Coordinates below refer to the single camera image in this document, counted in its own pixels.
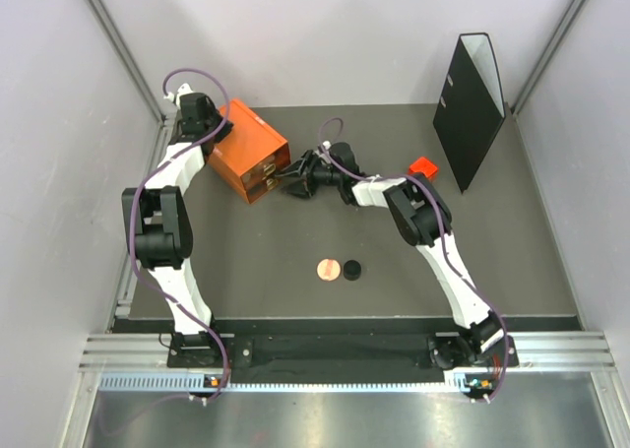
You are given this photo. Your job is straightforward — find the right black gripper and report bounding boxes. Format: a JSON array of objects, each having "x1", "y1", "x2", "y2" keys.
[{"x1": 276, "y1": 153, "x2": 343, "y2": 201}]

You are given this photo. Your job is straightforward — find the clear drawer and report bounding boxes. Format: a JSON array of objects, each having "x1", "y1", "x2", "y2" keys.
[{"x1": 242, "y1": 151, "x2": 290, "y2": 195}]

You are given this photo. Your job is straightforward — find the orange drawer box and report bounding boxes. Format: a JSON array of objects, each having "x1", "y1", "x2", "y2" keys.
[{"x1": 207, "y1": 98, "x2": 290, "y2": 204}]

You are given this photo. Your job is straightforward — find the small black jar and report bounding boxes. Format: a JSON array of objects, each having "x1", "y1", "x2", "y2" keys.
[{"x1": 342, "y1": 260, "x2": 362, "y2": 282}]

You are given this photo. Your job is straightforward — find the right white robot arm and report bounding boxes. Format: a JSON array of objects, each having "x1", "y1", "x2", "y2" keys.
[{"x1": 277, "y1": 142, "x2": 506, "y2": 370}]

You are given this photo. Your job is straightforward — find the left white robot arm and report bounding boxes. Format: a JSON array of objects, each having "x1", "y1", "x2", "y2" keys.
[{"x1": 121, "y1": 84, "x2": 232, "y2": 369}]

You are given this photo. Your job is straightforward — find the small red cube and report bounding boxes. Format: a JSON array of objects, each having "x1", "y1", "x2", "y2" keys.
[{"x1": 408, "y1": 157, "x2": 439, "y2": 182}]

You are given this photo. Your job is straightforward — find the black file holder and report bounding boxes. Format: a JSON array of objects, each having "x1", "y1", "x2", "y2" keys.
[{"x1": 433, "y1": 32, "x2": 506, "y2": 192}]

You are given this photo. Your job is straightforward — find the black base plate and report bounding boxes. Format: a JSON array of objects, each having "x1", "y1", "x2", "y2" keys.
[{"x1": 166, "y1": 333, "x2": 521, "y2": 370}]

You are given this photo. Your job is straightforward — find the white slotted cable duct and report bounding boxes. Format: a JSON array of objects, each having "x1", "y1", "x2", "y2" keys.
[{"x1": 98, "y1": 371, "x2": 472, "y2": 395}]

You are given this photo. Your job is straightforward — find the aluminium front rail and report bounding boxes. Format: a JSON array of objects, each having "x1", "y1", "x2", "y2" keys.
[{"x1": 79, "y1": 332, "x2": 614, "y2": 371}]

